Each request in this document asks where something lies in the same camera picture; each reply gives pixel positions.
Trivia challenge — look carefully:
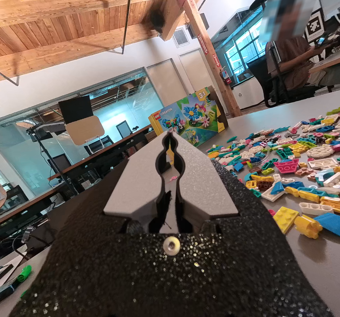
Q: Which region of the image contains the wooden top side desk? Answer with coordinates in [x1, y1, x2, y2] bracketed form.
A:
[48, 124, 153, 182]

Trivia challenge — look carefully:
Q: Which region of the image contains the rounded plywood board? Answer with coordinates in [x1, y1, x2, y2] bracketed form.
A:
[66, 115, 104, 146]

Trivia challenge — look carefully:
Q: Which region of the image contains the black desktop monitor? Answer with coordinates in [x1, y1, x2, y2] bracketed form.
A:
[58, 95, 94, 124]

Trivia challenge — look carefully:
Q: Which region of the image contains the black box speaker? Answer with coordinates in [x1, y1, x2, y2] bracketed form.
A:
[187, 13, 209, 39]

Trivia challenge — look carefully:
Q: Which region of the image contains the black round ceiling speaker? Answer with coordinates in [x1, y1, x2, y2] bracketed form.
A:
[148, 8, 166, 34]

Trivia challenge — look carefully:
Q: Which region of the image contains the wooden support post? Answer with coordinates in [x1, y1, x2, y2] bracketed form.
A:
[183, 0, 242, 118]

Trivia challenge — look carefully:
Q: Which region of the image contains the pile of colourful toy bricks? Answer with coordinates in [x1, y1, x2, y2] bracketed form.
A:
[206, 107, 340, 240]

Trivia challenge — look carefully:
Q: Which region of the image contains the green marker pen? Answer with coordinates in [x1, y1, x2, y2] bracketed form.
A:
[16, 265, 32, 283]

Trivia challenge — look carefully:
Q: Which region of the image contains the yellow toy brick set box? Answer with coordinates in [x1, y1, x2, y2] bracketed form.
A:
[148, 85, 229, 147]

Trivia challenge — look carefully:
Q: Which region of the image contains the wooden work table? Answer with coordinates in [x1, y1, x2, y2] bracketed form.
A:
[309, 57, 340, 73]

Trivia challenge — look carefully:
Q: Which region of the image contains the white wall vent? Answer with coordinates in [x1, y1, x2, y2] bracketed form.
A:
[172, 27, 190, 48]

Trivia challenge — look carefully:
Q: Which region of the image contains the black office chair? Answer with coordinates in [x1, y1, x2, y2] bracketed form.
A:
[246, 49, 316, 107]

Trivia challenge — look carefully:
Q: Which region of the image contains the white recycling bin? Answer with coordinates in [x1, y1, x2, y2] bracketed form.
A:
[231, 77, 263, 109]

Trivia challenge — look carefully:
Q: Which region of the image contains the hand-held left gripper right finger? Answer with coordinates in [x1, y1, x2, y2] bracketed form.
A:
[170, 131, 239, 233]

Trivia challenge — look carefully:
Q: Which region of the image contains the black camera tripod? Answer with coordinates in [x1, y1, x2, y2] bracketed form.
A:
[26, 123, 77, 195]

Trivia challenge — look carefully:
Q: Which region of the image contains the black white tag board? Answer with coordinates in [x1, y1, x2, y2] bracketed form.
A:
[305, 7, 327, 43]

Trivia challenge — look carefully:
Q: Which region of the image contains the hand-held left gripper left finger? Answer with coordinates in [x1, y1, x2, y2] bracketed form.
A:
[103, 131, 173, 233]

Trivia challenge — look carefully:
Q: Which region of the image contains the pale door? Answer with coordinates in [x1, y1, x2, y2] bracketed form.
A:
[178, 48, 213, 94]
[146, 59, 188, 103]

